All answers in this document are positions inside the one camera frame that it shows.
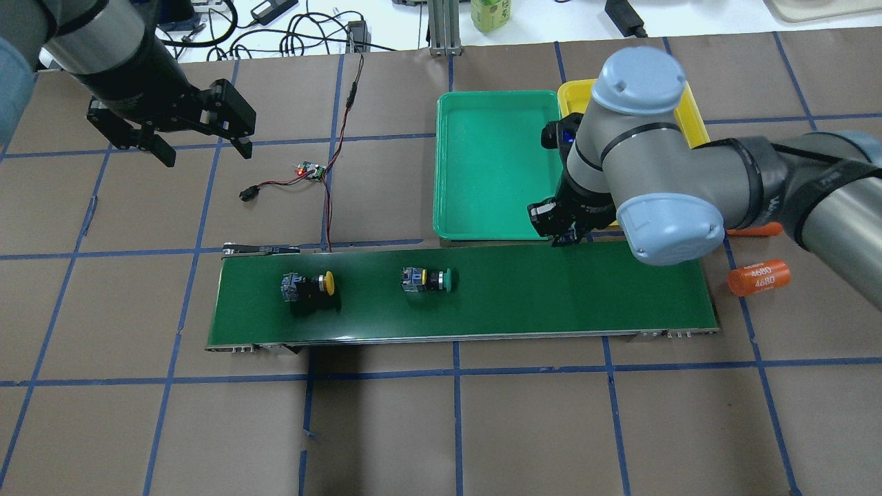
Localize plain orange cylinder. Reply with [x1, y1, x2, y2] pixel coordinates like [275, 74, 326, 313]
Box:
[726, 222, 784, 238]

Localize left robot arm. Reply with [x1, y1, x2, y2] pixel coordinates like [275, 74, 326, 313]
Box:
[1, 1, 256, 167]

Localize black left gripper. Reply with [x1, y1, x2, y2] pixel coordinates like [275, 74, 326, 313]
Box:
[86, 79, 256, 167]

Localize yellow tray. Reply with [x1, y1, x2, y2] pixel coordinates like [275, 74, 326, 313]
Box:
[558, 81, 709, 172]

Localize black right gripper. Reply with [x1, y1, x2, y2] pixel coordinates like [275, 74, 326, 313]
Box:
[527, 121, 615, 239]

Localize green conveyor belt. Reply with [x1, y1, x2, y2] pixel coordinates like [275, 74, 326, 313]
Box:
[205, 242, 719, 351]

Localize black connector plug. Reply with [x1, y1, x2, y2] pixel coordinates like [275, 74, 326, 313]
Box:
[238, 185, 261, 202]

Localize yellow push button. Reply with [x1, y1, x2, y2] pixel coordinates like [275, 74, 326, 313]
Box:
[280, 271, 336, 302]

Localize green tray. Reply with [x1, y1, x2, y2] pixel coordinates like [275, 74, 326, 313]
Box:
[433, 90, 562, 241]

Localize green push button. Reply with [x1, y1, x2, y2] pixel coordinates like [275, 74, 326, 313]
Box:
[400, 267, 453, 293]
[549, 229, 582, 248]

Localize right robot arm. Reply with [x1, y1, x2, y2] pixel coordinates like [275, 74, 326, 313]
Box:
[527, 46, 881, 307]

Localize orange cylinder with 4680 print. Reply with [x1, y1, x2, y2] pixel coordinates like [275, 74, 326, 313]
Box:
[727, 258, 792, 296]

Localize aluminium frame post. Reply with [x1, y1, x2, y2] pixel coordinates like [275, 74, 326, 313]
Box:
[427, 0, 462, 59]

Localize black power adapter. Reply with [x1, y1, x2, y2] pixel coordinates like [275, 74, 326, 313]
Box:
[345, 20, 371, 53]

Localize red power wire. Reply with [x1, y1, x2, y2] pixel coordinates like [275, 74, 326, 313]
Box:
[252, 54, 366, 253]

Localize green tea bottle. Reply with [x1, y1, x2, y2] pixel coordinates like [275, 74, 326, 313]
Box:
[470, 0, 511, 32]

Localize small motor controller board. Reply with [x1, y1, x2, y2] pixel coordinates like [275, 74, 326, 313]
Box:
[295, 161, 327, 183]

